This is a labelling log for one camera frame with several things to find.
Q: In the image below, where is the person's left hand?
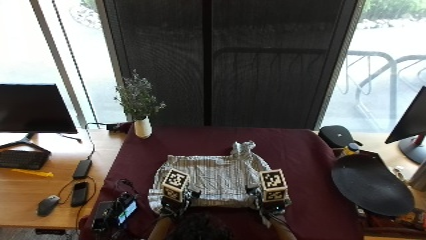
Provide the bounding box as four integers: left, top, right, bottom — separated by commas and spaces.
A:
158, 187, 203, 216

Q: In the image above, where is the person's right hand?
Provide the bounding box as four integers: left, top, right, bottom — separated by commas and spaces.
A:
245, 186, 290, 215

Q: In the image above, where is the white striped garment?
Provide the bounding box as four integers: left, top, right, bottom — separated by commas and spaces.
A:
146, 140, 293, 214

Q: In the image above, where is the white marker cube left glove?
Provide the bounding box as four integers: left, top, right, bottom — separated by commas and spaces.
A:
161, 168, 191, 203

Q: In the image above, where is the white marker cube glove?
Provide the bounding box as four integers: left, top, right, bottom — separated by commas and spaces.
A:
161, 168, 191, 203
258, 168, 289, 203

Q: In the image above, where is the white marker cube right glove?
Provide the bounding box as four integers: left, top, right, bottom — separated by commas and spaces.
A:
258, 168, 289, 203

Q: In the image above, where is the maroon tablecloth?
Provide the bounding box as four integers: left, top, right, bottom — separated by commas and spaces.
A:
78, 125, 366, 240

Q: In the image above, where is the smartphone with lit screen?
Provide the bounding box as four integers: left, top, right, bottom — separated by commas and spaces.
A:
116, 199, 139, 226

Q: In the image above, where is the white vase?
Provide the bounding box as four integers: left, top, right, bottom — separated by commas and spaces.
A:
133, 115, 153, 140

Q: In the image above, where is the black zip case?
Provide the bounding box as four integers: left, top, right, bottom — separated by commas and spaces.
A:
317, 124, 364, 149

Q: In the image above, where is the black phone with dark screen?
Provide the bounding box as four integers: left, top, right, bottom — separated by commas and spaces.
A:
69, 181, 90, 208

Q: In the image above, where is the black power bank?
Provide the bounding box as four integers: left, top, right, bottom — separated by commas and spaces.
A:
72, 158, 93, 180

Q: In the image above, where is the black oval chair seat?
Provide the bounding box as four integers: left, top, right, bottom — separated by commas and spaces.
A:
330, 151, 416, 217

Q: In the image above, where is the black power adapter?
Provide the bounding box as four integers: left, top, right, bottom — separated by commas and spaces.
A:
105, 122, 133, 134

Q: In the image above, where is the small purple flower bunch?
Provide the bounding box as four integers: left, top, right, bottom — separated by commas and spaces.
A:
113, 69, 167, 121

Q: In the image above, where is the dark grey computer mouse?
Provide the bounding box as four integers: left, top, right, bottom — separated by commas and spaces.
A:
36, 194, 61, 218

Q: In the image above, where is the yellow flat strip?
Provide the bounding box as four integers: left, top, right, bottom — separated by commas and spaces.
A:
9, 168, 54, 178

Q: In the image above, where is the black mesh window blind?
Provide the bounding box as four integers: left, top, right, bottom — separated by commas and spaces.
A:
94, 0, 366, 130

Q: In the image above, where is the black keyboard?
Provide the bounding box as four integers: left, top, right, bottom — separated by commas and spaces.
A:
0, 149, 50, 171

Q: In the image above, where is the black monitor with round stand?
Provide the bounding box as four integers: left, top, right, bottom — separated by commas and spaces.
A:
383, 85, 426, 165

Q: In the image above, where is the grey metal bicycle rack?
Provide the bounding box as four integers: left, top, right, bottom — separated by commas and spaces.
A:
336, 49, 426, 122

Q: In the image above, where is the black monitor with V-shaped stand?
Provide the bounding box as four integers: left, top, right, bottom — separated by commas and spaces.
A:
0, 83, 80, 154

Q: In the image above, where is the black camera device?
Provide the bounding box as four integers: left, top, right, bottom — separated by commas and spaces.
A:
90, 199, 117, 232

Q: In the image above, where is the black cable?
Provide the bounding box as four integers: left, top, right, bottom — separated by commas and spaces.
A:
84, 121, 109, 161

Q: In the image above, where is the white window frame post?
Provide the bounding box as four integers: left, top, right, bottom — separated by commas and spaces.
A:
28, 0, 98, 128

